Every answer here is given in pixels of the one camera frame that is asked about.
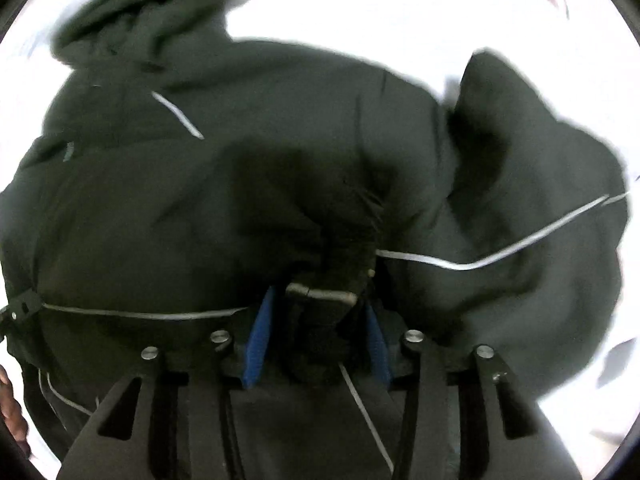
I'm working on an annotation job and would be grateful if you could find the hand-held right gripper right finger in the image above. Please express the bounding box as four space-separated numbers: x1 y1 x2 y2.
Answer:
362 302 583 480

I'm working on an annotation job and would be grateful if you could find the person's left hand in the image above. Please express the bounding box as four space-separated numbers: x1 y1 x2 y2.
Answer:
0 364 32 458

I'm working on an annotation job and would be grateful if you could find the grey blanket with pink flowers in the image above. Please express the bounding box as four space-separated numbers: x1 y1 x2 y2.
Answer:
0 0 640 476

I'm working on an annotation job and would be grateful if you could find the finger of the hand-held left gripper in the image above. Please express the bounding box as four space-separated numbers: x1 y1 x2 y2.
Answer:
0 290 43 325

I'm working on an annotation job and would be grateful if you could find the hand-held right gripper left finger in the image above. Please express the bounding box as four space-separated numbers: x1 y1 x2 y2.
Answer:
56 285 280 480

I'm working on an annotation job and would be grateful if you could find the black jacket with reflective piping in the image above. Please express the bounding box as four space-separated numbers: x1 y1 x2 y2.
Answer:
0 0 632 480

